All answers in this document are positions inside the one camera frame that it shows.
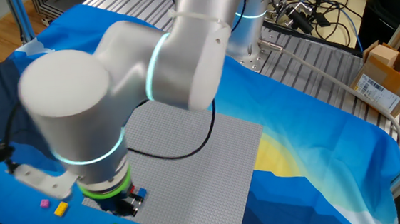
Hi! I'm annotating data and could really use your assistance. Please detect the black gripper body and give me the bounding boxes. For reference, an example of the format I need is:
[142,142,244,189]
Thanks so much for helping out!
[97,188,139,217]

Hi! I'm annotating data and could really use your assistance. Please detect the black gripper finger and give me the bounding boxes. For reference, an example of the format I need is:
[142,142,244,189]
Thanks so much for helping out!
[129,193,146,207]
[116,202,140,219]

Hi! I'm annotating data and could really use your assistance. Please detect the yellow Lego brick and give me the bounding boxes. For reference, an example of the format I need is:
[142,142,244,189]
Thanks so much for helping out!
[53,200,70,218]

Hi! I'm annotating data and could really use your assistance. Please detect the grey Lego baseplate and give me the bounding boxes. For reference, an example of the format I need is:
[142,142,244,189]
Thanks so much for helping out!
[74,92,270,224]

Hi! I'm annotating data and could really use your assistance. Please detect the blue mountain print tablecloth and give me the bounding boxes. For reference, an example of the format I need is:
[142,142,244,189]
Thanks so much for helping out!
[0,0,400,224]

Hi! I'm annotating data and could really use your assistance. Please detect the open cardboard box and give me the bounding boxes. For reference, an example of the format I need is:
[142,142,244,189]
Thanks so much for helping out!
[347,39,400,121]

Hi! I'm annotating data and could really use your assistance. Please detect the small tan carton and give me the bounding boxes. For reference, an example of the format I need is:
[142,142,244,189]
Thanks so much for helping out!
[368,43,400,69]

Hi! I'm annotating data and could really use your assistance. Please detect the green flange ring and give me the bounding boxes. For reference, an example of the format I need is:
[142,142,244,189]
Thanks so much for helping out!
[75,166,135,203]

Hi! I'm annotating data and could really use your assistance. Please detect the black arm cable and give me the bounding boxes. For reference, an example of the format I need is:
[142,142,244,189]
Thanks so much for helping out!
[124,98,220,164]

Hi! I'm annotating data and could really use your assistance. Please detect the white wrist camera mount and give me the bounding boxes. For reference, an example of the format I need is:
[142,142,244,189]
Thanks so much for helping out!
[10,159,83,205]

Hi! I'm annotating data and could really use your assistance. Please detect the black camera cable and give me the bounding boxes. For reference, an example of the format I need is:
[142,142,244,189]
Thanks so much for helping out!
[0,101,27,175]

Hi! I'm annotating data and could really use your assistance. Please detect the blue grey frame post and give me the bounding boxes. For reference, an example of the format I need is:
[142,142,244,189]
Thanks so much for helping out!
[5,0,37,45]

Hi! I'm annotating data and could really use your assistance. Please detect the black striped frame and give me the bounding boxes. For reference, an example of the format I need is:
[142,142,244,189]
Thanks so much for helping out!
[29,0,97,26]

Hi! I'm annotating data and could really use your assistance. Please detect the tangled black cables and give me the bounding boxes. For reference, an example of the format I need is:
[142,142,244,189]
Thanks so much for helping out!
[270,0,366,56]

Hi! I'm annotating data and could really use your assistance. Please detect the blue cable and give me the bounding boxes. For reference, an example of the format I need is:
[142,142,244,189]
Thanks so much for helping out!
[337,5,364,54]

